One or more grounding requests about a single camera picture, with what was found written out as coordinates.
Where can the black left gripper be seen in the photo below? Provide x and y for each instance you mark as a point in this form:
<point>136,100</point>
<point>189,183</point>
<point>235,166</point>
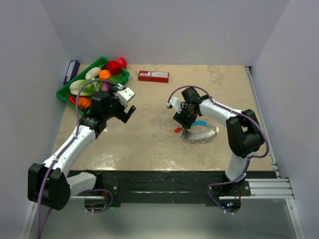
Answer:
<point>112,99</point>

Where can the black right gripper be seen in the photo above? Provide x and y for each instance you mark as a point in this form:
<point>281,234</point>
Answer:
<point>180,118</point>

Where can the red key tag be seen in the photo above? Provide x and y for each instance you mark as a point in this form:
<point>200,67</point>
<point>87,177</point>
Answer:
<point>177,130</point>

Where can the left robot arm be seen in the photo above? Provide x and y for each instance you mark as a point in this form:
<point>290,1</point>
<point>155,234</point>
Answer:
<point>48,183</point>

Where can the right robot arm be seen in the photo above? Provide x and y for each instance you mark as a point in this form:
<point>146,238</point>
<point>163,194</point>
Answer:
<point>246,139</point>

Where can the purple onion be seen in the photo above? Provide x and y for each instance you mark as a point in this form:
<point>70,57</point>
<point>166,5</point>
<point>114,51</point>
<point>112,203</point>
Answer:
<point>105,87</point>

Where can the green bell pepper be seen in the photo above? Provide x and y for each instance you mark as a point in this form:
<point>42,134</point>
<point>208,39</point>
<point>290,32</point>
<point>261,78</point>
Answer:
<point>116,78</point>

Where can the small orange pepper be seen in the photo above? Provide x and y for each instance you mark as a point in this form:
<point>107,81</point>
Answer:
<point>84,103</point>

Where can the red rectangular box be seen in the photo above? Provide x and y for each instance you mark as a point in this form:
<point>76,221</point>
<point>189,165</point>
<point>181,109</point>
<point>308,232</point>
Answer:
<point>153,76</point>

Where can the red bell pepper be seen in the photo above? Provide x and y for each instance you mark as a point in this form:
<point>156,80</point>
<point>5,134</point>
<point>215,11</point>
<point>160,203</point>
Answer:
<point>114,67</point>

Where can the red tomato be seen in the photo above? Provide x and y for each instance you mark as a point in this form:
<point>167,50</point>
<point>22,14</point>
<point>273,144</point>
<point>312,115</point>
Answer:
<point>122,61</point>

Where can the white radish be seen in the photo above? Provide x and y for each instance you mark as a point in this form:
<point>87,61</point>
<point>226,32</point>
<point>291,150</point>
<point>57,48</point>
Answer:
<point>93,73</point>

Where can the red chili pepper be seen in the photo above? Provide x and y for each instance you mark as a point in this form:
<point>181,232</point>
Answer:
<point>72,99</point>

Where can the green plastic tray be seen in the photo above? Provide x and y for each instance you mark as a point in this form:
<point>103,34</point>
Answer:
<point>72,88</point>

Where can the purple box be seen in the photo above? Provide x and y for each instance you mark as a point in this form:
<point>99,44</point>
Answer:
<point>72,71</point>

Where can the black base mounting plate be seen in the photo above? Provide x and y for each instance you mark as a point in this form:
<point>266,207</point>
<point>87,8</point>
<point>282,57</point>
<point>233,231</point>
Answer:
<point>175,187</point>

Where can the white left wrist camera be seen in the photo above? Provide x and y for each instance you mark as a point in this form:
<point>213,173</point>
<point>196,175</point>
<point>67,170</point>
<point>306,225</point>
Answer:
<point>125,95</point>

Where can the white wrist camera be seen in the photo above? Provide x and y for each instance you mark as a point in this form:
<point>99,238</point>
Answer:
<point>175,103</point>
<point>125,95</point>

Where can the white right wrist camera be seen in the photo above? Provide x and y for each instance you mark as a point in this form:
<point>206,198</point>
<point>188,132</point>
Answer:
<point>175,103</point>

